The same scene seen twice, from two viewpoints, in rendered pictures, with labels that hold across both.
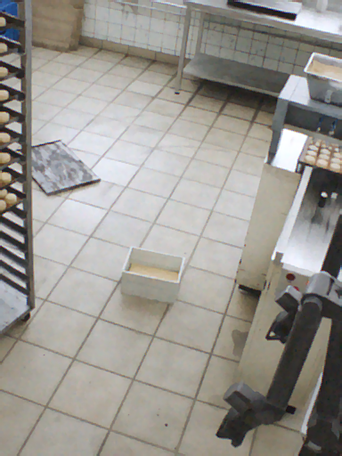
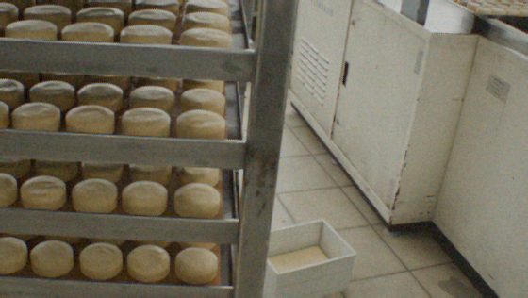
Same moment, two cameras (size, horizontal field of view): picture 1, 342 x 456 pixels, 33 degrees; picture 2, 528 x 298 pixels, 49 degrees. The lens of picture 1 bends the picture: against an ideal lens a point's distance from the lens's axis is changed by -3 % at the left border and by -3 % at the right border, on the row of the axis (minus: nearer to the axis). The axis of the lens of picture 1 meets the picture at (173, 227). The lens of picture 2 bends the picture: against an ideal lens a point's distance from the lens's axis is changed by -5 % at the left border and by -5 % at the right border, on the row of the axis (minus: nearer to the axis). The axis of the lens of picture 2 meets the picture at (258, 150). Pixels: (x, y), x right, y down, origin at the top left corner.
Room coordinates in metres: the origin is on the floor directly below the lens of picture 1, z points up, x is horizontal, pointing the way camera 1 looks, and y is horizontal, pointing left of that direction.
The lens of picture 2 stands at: (1.14, 1.10, 1.32)
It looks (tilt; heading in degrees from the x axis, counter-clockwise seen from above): 27 degrees down; 327
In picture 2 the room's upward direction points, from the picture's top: 6 degrees clockwise
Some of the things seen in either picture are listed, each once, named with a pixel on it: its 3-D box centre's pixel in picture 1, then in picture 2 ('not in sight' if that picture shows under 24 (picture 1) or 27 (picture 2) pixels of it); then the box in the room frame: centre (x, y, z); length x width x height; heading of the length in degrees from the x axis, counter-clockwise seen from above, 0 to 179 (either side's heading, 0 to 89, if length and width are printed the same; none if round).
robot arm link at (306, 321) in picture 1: (294, 354); not in sight; (0.92, -0.32, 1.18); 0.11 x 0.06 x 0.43; 160
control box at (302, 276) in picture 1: (308, 289); not in sight; (1.65, -0.53, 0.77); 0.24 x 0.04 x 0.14; 75
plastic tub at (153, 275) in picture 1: (152, 275); (299, 263); (2.38, 0.07, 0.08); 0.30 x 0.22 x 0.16; 86
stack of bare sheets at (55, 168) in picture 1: (54, 166); not in sight; (3.42, 0.88, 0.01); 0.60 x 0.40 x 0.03; 42
